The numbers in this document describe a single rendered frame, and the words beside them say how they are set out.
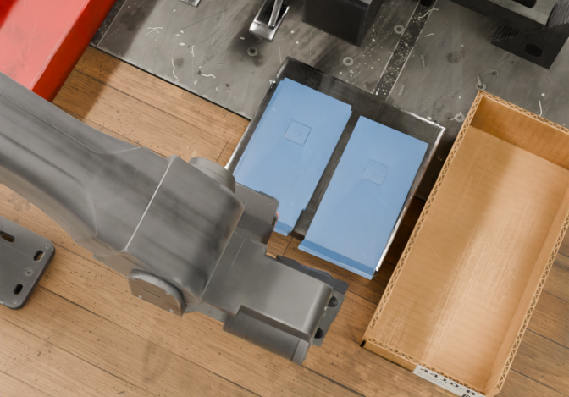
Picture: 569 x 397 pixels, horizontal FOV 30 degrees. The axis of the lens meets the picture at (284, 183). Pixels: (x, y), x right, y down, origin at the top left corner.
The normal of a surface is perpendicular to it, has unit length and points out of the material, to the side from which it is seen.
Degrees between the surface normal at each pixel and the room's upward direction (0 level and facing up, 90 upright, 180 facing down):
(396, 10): 0
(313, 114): 0
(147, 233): 29
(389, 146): 0
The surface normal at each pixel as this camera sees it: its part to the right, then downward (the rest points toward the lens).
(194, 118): 0.04, -0.36
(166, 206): 0.48, -0.12
